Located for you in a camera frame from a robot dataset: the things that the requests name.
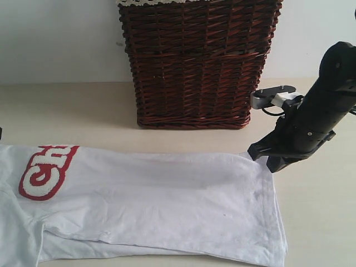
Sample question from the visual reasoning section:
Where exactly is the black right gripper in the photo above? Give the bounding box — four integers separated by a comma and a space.
248, 89, 355, 173

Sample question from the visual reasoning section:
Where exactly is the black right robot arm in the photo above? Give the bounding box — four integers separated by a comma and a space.
248, 41, 355, 173

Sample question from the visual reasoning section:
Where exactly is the white tape camera mount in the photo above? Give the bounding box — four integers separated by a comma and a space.
271, 92, 303, 108

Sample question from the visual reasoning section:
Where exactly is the dark red wicker basket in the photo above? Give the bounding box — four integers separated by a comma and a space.
117, 0, 283, 130

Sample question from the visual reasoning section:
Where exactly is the white t-shirt red print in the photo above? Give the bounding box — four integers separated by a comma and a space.
1, 145, 287, 266

